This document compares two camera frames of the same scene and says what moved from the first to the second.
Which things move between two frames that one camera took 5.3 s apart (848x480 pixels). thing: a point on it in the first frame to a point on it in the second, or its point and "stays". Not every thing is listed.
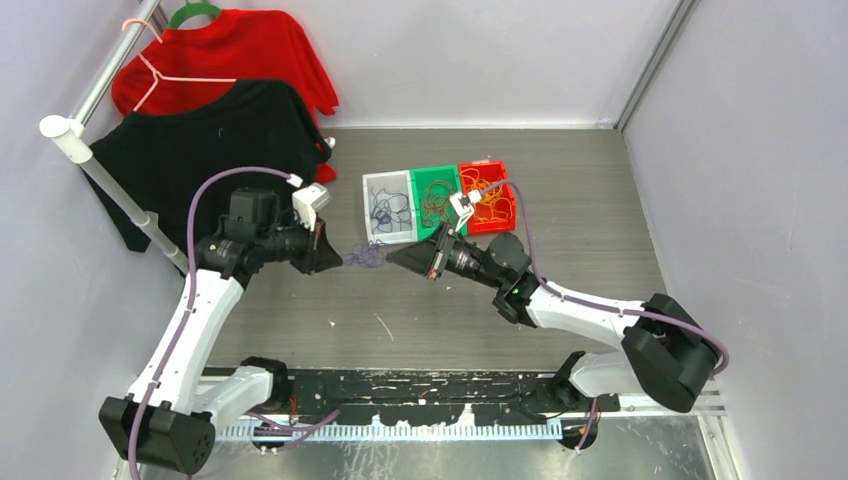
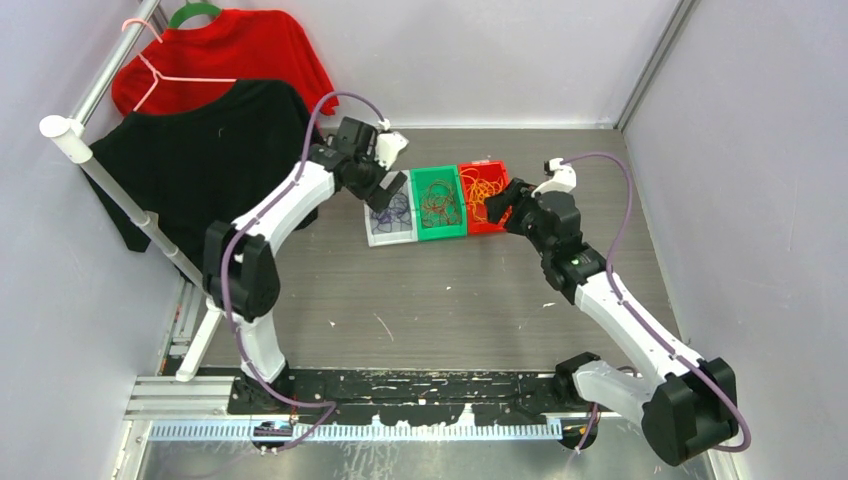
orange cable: x=492 y=206 stays
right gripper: x=425 y=256 to x=509 y=196
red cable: x=435 y=209 stays
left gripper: x=323 y=254 to x=381 y=197
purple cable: x=389 y=207 stays
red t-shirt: x=190 y=64 stays
